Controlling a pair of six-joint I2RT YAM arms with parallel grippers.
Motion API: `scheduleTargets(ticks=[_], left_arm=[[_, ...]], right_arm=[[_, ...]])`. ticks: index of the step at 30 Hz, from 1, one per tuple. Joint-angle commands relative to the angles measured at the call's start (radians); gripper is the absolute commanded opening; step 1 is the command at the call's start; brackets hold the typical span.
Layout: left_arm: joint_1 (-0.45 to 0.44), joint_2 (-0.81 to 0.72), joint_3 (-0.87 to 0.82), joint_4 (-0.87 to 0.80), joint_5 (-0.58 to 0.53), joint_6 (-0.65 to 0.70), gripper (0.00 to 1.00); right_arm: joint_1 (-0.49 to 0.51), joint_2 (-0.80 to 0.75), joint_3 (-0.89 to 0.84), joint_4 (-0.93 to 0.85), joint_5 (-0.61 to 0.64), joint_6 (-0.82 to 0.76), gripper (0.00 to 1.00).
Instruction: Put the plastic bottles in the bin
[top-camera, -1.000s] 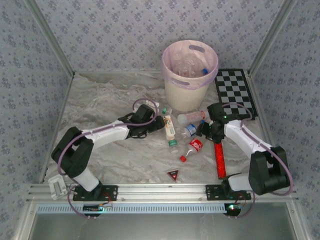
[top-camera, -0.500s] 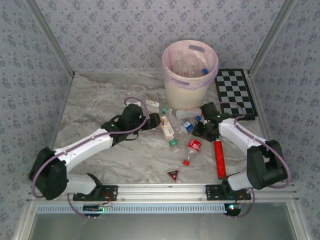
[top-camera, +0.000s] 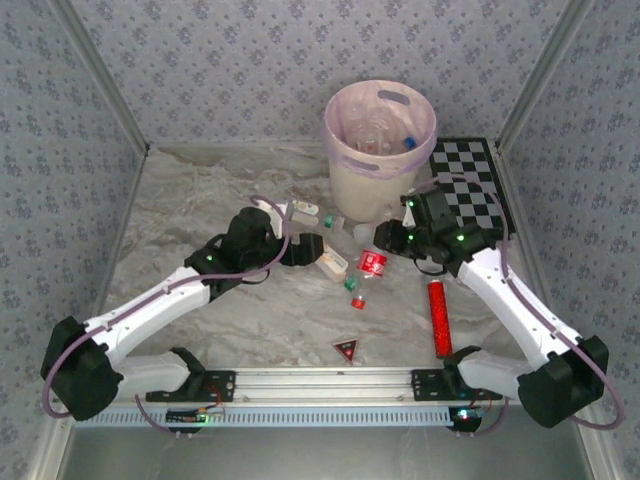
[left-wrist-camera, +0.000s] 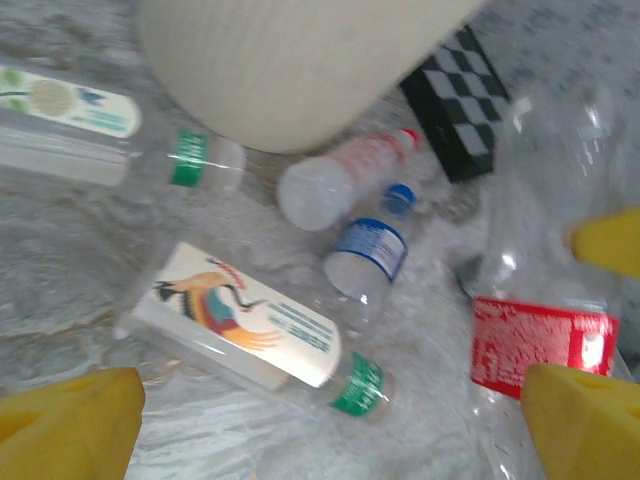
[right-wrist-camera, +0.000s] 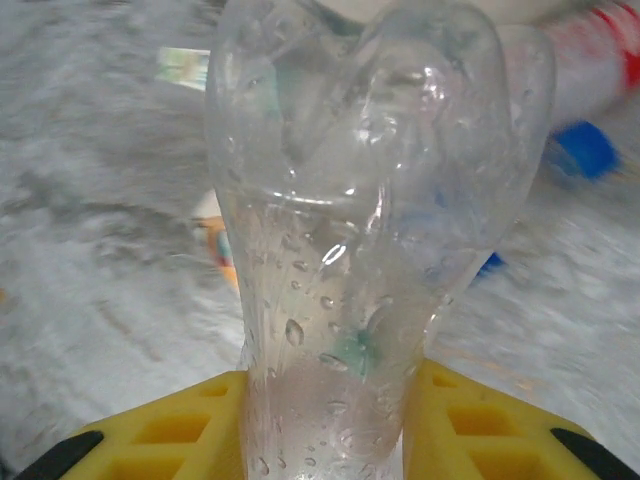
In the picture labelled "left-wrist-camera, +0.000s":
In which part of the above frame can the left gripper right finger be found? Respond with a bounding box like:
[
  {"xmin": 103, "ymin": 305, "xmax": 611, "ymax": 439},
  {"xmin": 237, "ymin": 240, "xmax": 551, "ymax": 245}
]
[{"xmin": 519, "ymin": 362, "xmax": 640, "ymax": 480}]

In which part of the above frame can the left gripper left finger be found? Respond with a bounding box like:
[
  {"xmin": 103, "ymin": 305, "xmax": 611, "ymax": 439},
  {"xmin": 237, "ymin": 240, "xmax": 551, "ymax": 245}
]
[{"xmin": 0, "ymin": 367, "xmax": 146, "ymax": 480}]

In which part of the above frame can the clear bottle red label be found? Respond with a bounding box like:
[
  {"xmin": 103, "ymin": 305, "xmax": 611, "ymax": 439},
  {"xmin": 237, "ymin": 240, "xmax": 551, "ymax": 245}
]
[{"xmin": 467, "ymin": 82, "xmax": 634, "ymax": 480}]

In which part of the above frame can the clear bottle bird label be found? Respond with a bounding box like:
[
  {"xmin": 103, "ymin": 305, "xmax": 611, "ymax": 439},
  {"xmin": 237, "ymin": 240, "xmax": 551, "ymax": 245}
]
[{"xmin": 117, "ymin": 241, "xmax": 397, "ymax": 424}]

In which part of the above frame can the small bottle blue cap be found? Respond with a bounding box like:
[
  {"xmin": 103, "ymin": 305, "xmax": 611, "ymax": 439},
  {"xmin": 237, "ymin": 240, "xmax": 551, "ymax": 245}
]
[{"xmin": 322, "ymin": 182, "xmax": 420, "ymax": 326}]

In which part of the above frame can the beige plastic bin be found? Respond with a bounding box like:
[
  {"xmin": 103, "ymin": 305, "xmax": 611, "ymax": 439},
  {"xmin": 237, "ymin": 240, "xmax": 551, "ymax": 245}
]
[{"xmin": 138, "ymin": 0, "xmax": 494, "ymax": 155}]

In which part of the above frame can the black grey checkerboard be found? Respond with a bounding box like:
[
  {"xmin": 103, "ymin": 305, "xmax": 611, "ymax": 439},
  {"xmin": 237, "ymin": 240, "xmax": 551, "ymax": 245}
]
[{"xmin": 398, "ymin": 24, "xmax": 512, "ymax": 185}]

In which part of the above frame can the frosted bottle red cap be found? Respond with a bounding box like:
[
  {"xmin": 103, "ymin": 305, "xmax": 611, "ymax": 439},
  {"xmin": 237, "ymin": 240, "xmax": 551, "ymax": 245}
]
[{"xmin": 276, "ymin": 127, "xmax": 422, "ymax": 232}]

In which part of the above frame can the clear bottle leaf label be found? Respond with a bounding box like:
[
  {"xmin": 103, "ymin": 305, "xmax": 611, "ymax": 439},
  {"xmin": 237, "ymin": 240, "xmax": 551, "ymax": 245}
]
[{"xmin": 0, "ymin": 63, "xmax": 247, "ymax": 195}]

